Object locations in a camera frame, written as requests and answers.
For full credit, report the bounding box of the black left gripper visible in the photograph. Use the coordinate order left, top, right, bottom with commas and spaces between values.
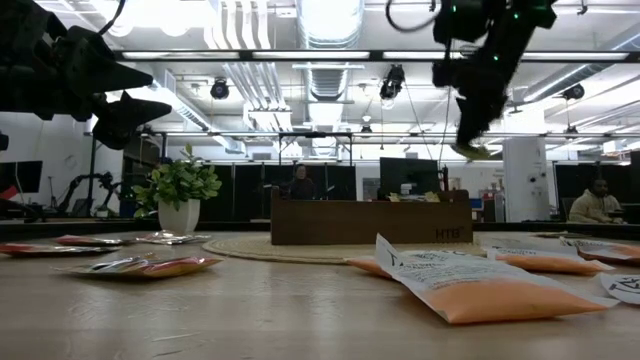
0, 0, 173, 151

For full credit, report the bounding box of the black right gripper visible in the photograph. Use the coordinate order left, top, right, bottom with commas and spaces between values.
432, 19, 532, 148

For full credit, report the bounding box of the brown wooden tea box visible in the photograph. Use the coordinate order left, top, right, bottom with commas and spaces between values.
270, 186, 474, 246

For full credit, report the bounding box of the red orange tea bag packet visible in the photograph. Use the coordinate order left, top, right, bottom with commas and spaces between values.
133, 230, 212, 246
55, 253, 224, 280
53, 234, 127, 248
0, 241, 122, 259

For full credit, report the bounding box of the white square column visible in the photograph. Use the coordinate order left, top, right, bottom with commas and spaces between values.
502, 136, 551, 224

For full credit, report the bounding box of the black computer monitor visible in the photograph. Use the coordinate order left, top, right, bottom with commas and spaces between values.
0, 159, 44, 194
378, 156, 441, 197

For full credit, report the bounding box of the black partition panel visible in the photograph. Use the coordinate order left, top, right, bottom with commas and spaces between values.
199, 163, 357, 222
553, 162, 640, 225

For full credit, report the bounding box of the black overhead light bar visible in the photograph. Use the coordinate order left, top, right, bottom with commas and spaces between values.
113, 48, 640, 63

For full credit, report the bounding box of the green plant in white pot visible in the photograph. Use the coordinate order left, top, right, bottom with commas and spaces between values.
131, 143, 224, 236

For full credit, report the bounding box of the person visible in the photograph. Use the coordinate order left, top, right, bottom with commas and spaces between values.
568, 177, 626, 225
287, 163, 317, 201

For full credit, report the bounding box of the round woven straw placemat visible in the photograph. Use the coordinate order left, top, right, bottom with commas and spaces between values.
201, 234, 486, 266

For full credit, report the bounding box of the black left wrist camera cable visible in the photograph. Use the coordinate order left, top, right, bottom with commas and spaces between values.
97, 0, 126, 35

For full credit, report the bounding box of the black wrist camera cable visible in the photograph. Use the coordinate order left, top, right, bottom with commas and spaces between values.
97, 0, 126, 35
384, 0, 439, 34

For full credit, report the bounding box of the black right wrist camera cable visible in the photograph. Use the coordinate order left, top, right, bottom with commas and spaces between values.
384, 0, 439, 34

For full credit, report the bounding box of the black aluminium rig frame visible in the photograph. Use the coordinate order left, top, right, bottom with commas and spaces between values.
0, 217, 640, 242

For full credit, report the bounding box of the silver ventilation duct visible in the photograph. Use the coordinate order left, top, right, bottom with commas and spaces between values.
295, 0, 366, 101

